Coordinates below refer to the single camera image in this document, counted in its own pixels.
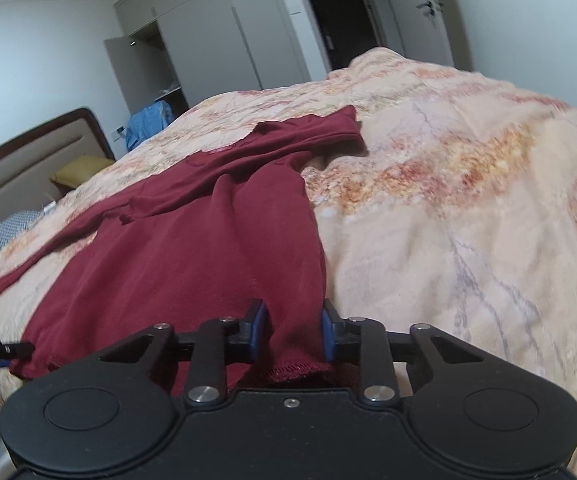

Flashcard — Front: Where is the dark red long-sleeve garment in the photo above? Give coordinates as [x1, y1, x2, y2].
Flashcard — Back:
[0, 105, 365, 385]

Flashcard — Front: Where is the blue clothing pile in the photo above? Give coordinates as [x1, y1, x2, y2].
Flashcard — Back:
[125, 101, 174, 152]

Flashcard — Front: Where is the black white checkered pillow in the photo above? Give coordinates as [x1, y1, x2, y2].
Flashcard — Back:
[0, 210, 42, 250]

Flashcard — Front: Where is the brown padded bed headboard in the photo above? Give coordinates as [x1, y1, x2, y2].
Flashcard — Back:
[0, 107, 115, 222]

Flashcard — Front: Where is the peach floral bed quilt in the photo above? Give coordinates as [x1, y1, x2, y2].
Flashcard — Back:
[0, 45, 577, 476]

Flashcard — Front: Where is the olive yellow pillow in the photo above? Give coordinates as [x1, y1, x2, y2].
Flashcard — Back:
[50, 155, 114, 188]

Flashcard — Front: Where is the grey built-in wardrobe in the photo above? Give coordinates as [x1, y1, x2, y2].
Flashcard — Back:
[104, 0, 330, 113]

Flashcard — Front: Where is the white room door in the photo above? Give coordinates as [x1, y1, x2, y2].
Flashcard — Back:
[389, 0, 455, 67]

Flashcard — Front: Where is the black door handle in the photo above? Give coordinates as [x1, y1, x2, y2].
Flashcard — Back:
[417, 0, 445, 16]

